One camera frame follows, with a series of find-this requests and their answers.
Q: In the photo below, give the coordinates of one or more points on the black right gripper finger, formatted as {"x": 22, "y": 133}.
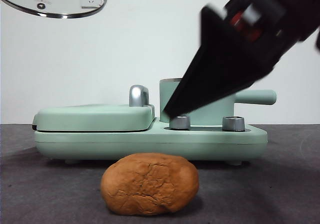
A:
{"x": 220, "y": 66}

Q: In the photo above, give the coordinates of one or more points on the brown potato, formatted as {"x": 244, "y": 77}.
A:
{"x": 150, "y": 184}

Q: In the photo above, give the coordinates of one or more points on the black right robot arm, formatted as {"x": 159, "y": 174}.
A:
{"x": 305, "y": 4}

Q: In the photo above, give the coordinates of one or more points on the silver control knob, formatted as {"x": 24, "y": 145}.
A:
{"x": 233, "y": 124}
{"x": 180, "y": 123}

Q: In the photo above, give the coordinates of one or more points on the mint green griddle cover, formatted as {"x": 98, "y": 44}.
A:
{"x": 92, "y": 119}

